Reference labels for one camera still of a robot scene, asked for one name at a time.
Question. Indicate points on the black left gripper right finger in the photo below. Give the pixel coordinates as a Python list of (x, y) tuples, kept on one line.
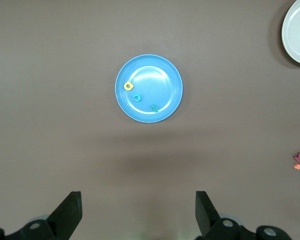
[(207, 220)]

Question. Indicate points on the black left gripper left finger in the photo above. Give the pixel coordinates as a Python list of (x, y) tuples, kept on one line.
[(62, 217)]

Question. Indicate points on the teal foam letter J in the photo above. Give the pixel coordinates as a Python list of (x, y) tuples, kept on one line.
[(155, 109)]

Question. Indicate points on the teal foam letter C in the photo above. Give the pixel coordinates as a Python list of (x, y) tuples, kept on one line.
[(140, 98)]

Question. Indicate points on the yellow foam letter D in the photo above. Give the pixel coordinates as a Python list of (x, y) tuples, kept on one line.
[(125, 85)]

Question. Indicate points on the dark red foam letter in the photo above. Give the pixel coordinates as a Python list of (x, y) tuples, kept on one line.
[(297, 158)]

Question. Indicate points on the brown table cover mat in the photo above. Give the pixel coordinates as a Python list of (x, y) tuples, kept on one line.
[(65, 75)]

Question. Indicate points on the blue plate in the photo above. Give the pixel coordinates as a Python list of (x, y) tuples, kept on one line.
[(160, 82)]

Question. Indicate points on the beige plate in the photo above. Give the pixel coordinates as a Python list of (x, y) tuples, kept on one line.
[(298, 35)]

